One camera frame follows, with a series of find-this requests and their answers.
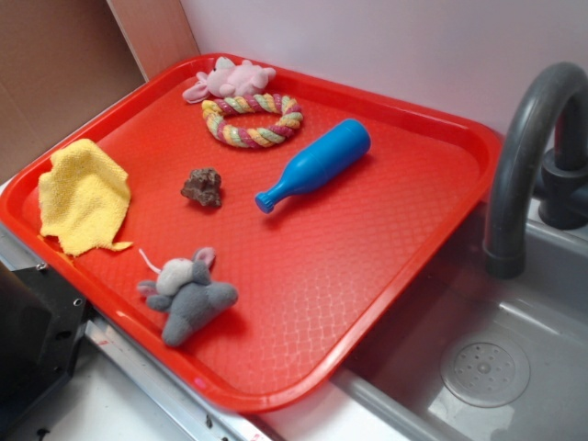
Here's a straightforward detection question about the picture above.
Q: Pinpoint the multicolour rope ring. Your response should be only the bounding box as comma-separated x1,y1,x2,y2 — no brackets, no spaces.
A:
200,92,305,150

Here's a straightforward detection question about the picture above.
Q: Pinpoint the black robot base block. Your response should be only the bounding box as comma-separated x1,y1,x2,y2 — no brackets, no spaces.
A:
1,266,88,435

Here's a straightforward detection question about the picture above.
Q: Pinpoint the gray plastic sink basin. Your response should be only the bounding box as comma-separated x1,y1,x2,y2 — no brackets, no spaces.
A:
321,192,588,441

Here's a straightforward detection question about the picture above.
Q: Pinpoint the brown rock toy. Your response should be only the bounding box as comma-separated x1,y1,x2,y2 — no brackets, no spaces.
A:
180,167,221,208

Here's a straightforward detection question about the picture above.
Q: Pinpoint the pink plush animal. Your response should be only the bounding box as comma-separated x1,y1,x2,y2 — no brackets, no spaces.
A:
182,57,277,104

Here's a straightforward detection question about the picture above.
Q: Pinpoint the blue plastic bottle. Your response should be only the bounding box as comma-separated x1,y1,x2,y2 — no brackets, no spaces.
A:
254,119,371,214

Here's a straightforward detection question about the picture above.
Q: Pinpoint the brown cardboard panel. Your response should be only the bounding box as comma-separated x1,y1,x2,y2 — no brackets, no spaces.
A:
1,1,199,180

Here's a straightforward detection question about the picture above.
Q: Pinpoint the gray sink faucet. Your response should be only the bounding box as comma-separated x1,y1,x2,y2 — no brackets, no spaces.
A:
483,62,587,279

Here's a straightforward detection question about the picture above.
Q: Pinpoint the yellow cloth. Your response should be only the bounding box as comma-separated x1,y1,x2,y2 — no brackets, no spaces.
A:
38,139,132,256

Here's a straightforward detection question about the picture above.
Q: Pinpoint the red plastic tray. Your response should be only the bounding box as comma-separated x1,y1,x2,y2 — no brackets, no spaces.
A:
1,56,502,413

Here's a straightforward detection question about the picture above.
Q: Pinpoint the gray plush mouse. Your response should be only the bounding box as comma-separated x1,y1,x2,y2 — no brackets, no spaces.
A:
137,247,238,347

